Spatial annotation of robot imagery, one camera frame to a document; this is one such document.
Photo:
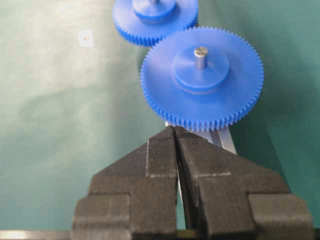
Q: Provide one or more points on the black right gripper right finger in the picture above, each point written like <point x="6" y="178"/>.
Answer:
<point x="233" y="198"/>

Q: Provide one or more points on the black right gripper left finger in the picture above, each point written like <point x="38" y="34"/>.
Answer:
<point x="135" y="197"/>

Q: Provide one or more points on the small blue plastic gear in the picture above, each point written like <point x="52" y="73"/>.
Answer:
<point x="146" y="22"/>

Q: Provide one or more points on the large blue plastic gear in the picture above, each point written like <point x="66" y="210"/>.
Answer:
<point x="215" y="97"/>

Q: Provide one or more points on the steel shaft of large gear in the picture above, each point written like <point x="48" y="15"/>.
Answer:
<point x="200" y="57"/>

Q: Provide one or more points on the silver aluminium extrusion rail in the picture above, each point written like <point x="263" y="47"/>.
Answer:
<point x="221" y="138"/>

